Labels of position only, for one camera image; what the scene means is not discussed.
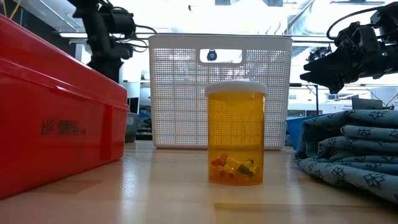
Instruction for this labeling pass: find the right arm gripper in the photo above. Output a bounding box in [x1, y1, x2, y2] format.
[300, 21, 389, 94]

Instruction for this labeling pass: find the large blue patterned gown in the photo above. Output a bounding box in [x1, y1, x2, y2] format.
[294, 109, 398, 205]

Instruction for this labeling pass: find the orange pill bottle white cap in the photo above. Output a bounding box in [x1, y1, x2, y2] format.
[205, 80, 268, 187]

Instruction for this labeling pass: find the small blue plastic basket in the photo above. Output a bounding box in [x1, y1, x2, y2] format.
[285, 114, 324, 147]

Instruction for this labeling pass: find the white perforated plastic basket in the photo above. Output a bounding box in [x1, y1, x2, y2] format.
[148, 34, 294, 151]

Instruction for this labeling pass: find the grey plastic bin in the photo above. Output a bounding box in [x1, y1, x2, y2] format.
[125, 112, 141, 144]

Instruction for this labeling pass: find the dark computer monitor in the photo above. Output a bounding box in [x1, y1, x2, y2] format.
[352, 98, 384, 110]

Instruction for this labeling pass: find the red first aid kit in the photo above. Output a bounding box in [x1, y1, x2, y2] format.
[0, 14, 130, 200]

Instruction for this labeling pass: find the black ceiling camera rig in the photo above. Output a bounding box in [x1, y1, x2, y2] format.
[307, 46, 333, 63]

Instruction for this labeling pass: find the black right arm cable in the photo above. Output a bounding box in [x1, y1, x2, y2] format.
[325, 6, 383, 40]

